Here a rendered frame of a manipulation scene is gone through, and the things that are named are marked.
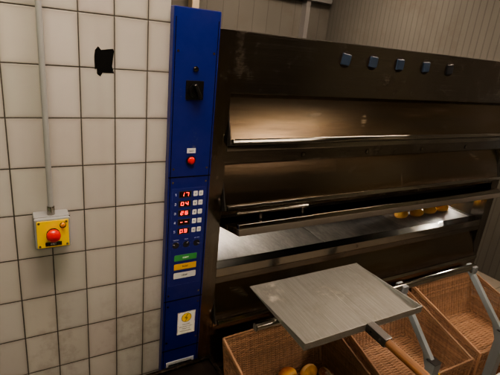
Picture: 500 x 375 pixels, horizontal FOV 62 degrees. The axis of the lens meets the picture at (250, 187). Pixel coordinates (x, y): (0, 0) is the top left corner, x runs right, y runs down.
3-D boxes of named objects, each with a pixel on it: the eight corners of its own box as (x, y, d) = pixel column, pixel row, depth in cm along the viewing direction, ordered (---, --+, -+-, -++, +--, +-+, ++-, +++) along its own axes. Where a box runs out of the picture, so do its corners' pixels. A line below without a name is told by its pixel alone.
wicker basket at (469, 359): (318, 349, 220) (326, 304, 211) (394, 325, 247) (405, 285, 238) (385, 422, 180) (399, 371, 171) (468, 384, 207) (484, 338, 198)
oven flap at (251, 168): (223, 210, 163) (219, 159, 162) (493, 179, 249) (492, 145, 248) (228, 211, 159) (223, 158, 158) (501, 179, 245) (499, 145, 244)
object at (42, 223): (34, 240, 132) (32, 211, 129) (68, 236, 137) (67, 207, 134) (36, 251, 126) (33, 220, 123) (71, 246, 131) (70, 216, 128)
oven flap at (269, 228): (239, 236, 152) (215, 225, 169) (515, 195, 239) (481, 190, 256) (239, 230, 152) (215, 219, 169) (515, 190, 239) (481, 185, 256)
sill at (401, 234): (209, 270, 177) (210, 262, 176) (470, 221, 265) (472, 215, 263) (215, 277, 172) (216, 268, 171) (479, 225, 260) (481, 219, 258)
